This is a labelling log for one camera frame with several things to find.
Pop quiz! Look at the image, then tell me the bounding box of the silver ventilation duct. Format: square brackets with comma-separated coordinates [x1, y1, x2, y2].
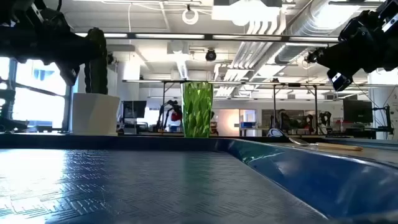
[275, 0, 343, 65]

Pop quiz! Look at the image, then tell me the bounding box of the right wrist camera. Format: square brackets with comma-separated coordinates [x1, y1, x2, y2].
[326, 68, 354, 93]

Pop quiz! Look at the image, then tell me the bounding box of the black computer monitor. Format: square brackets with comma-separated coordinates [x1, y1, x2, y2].
[343, 99, 374, 124]
[121, 100, 147, 119]

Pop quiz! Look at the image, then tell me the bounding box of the white faceted plant pot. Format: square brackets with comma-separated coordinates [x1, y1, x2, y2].
[71, 92, 121, 136]

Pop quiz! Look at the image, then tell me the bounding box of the green cactus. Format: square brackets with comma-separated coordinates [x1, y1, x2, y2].
[83, 27, 109, 95]

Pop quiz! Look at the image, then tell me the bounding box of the green textured plastic cup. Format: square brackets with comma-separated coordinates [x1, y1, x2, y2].
[181, 81, 215, 139]

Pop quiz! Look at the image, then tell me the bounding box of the spoon with wooden handle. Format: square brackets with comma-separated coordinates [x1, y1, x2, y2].
[288, 136, 364, 152]

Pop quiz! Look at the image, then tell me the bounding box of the blue plastic tray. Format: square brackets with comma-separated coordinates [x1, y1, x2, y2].
[0, 136, 398, 224]

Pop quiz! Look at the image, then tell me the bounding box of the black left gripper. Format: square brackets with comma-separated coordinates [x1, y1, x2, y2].
[0, 0, 114, 67]

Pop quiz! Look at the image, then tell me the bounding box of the white coiled cable ring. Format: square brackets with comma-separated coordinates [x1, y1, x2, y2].
[182, 7, 200, 26]

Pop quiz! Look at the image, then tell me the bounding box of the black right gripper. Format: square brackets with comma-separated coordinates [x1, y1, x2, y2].
[305, 0, 398, 75]

